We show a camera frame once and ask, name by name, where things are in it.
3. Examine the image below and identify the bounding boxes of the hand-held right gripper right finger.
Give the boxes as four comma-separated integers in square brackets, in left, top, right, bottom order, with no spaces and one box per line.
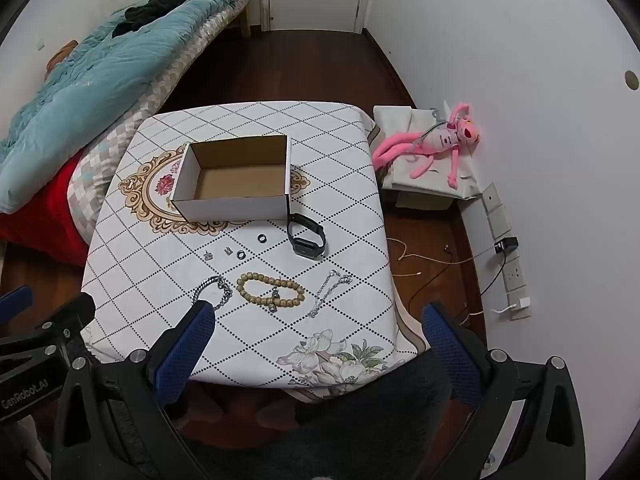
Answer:
[421,301,587,480]

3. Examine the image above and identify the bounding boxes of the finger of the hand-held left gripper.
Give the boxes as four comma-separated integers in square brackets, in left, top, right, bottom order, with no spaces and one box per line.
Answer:
[0,292,97,361]
[0,285,33,332]

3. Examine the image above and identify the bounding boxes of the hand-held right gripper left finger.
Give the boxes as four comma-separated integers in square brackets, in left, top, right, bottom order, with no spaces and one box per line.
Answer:
[52,300,216,480]

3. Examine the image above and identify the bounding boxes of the thick silver chain bracelet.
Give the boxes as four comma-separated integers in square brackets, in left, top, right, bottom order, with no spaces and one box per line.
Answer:
[192,274,235,312]

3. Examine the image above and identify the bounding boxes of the wooden bead bracelet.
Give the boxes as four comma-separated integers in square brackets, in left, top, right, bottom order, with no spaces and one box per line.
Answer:
[236,271,306,314]

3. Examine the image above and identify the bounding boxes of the thin silver necklace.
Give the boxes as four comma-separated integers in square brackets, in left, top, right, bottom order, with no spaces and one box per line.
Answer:
[305,269,354,319]

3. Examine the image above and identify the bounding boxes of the black smart watch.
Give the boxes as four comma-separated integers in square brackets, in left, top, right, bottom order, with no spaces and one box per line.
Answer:
[286,213,328,260]

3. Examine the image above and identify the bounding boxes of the cardboard box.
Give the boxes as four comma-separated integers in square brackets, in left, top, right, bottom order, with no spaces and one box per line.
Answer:
[171,134,291,222]

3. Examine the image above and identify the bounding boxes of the person's bare foot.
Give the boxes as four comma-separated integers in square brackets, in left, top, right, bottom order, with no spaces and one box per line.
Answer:
[189,389,224,424]
[255,399,297,429]

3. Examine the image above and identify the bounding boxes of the red cloth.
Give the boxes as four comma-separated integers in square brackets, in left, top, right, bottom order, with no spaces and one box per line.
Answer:
[0,152,94,267]

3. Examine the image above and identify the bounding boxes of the checkered bed sheet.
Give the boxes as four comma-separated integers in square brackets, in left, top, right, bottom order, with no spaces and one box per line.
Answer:
[67,7,242,242]

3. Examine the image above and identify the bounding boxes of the pink plush toy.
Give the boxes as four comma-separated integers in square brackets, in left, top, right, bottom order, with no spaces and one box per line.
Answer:
[371,101,484,191]

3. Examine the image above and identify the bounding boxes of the grey clothes hanger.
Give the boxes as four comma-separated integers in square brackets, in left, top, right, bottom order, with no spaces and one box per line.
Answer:
[414,107,452,150]

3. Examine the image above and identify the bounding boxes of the light blue duvet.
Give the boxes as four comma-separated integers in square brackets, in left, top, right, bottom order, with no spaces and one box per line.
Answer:
[0,0,262,214]

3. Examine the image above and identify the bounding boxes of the brown pillow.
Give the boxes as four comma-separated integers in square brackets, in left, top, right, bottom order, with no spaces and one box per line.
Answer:
[46,40,80,72]

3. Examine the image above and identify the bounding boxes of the black clothes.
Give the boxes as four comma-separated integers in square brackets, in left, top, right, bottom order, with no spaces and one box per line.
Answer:
[111,0,194,39]

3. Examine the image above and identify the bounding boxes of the wooden bed leg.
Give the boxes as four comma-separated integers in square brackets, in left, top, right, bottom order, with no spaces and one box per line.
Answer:
[235,0,252,38]

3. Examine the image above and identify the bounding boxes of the white cable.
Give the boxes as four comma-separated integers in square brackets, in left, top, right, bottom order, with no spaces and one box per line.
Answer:
[459,304,517,325]

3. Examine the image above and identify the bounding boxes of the black cable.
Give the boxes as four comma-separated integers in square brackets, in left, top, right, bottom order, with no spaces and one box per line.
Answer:
[407,254,507,312]

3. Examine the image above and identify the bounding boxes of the beige cable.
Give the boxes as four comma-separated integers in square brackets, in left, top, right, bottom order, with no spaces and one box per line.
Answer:
[387,237,497,279]

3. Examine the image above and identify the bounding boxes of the white wall socket strip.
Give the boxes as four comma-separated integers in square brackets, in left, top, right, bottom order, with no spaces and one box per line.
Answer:
[481,182,532,322]

